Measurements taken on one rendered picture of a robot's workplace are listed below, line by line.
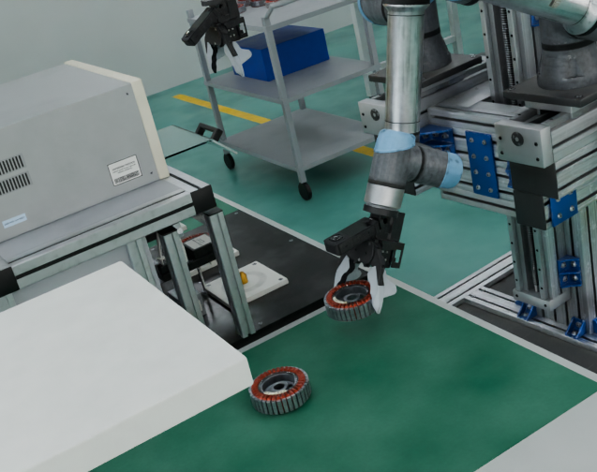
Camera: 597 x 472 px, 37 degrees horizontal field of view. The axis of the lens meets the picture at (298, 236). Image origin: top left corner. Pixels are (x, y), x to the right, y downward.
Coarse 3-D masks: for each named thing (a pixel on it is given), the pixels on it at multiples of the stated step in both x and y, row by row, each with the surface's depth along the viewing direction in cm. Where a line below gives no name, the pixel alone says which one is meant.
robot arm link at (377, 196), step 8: (368, 184) 175; (376, 184) 173; (368, 192) 175; (376, 192) 173; (384, 192) 173; (392, 192) 173; (400, 192) 174; (368, 200) 174; (376, 200) 173; (384, 200) 173; (392, 200) 173; (400, 200) 174; (384, 208) 174; (392, 208) 174
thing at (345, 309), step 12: (336, 288) 180; (348, 288) 180; (360, 288) 179; (324, 300) 177; (336, 300) 175; (348, 300) 176; (360, 300) 173; (336, 312) 173; (348, 312) 172; (360, 312) 173; (372, 312) 174
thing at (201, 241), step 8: (192, 240) 197; (200, 240) 196; (208, 240) 195; (192, 248) 193; (200, 248) 192; (208, 248) 193; (192, 256) 193; (200, 256) 193; (208, 256) 193; (192, 264) 192; (200, 264) 193; (168, 272) 190; (168, 280) 190
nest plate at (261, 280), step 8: (248, 264) 212; (256, 264) 211; (248, 272) 208; (256, 272) 208; (264, 272) 207; (272, 272) 206; (216, 280) 208; (248, 280) 204; (256, 280) 204; (264, 280) 203; (272, 280) 202; (280, 280) 201; (208, 288) 205; (216, 288) 204; (224, 288) 203; (248, 288) 200; (256, 288) 200; (264, 288) 199; (272, 288) 199; (216, 296) 201; (224, 296) 200; (248, 296) 197; (256, 296) 198; (224, 304) 198
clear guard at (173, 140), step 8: (168, 128) 230; (176, 128) 229; (160, 136) 226; (168, 136) 224; (176, 136) 222; (184, 136) 221; (192, 136) 219; (200, 136) 218; (160, 144) 219; (168, 144) 217; (176, 144) 216; (184, 144) 214; (192, 144) 213; (200, 144) 212; (216, 144) 218; (168, 152) 211; (176, 152) 210; (232, 152) 217
